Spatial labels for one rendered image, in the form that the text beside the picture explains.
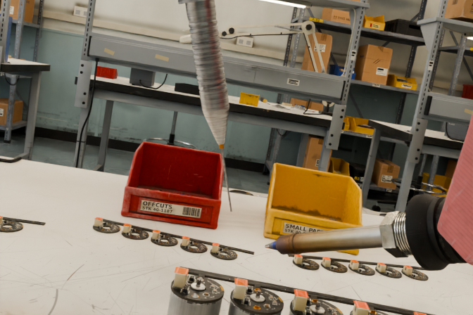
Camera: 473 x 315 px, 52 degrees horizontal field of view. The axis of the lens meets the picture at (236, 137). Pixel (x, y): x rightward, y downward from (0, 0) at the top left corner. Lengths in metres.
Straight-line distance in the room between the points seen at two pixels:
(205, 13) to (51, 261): 0.27
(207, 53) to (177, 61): 2.29
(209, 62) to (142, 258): 0.26
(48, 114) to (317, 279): 4.51
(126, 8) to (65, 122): 1.20
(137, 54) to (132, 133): 2.26
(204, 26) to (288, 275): 0.29
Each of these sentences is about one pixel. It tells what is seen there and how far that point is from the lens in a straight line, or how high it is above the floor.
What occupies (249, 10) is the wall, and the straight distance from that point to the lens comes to 4.64.
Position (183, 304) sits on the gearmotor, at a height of 0.81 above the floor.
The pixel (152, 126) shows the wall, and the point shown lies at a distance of 4.66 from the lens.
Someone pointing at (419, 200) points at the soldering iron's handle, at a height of 0.88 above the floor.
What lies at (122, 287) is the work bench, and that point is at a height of 0.75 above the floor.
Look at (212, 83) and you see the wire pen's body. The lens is 0.19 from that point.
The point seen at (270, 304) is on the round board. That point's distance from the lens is 0.24.
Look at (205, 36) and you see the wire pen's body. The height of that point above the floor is 0.92.
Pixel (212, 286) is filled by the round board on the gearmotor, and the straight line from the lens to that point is 0.24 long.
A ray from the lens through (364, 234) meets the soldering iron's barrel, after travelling 0.18.
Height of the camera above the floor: 0.91
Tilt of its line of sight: 8 degrees down
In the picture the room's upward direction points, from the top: 10 degrees clockwise
